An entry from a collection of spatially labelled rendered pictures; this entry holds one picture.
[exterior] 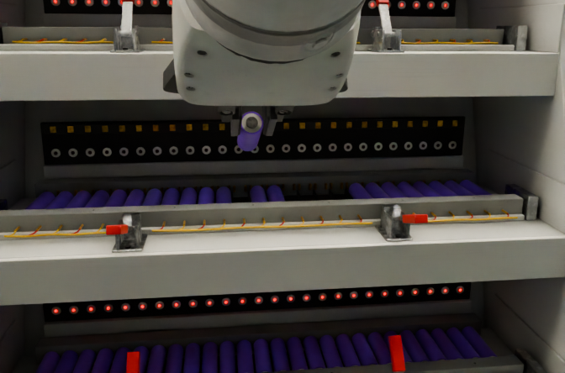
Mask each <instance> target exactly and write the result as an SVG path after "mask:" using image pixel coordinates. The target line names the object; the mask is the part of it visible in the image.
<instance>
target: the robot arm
mask: <svg viewBox="0 0 565 373"><path fill-rule="evenodd" d="M365 1H366V0H172V38H173V55H174V58H173V60H172V61H171V63H170V64H169V65H168V67H167V68H166V69H165V70H164V71H163V90H164V91H165V92H172V93H178V94H180V96H181V97H182V98H183V99H184V100H185V101H187V102H189V103H191V104H197V105H205V106H217V107H218V114H219V115H221V120H222V122H230V132H231V136H238V135H240V128H241V122H242V106H262V118H263V134H264V135H266V136H272V134H273V131H274V129H275V125H276V122H282V120H283V117H284V116H285V115H289V114H291V113H292V112H293V109H294V106H304V105H317V104H323V103H327V102H329V101H331V100H332V99H333V98H334V97H335V96H336V95H337V94H338V93H339V92H345V91H346V90H347V89H348V86H347V75H348V72H349V70H350V67H351V63H352V59H353V55H354V51H355V48H356V41H357V36H358V31H359V25H360V18H361V9H362V6H363V4H364V2H365Z"/></svg>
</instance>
